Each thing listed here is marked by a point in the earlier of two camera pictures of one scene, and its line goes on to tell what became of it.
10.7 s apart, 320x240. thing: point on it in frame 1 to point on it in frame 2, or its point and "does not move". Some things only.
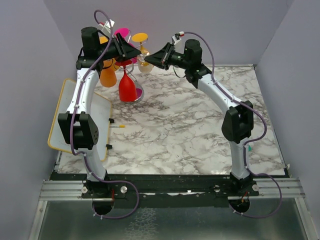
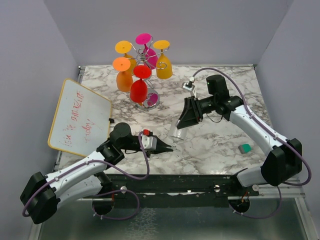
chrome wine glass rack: [136, 84] to [153, 100]
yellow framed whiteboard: [100, 110] does not move
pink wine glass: [124, 32] to [150, 57]
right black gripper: [158, 58] to [191, 114]
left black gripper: [127, 51] to [161, 147]
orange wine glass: [108, 78] to [124, 77]
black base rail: [166, 190] does not move
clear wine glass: [144, 66] to [177, 135]
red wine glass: [127, 91] to [138, 89]
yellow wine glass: [140, 37] to [163, 66]
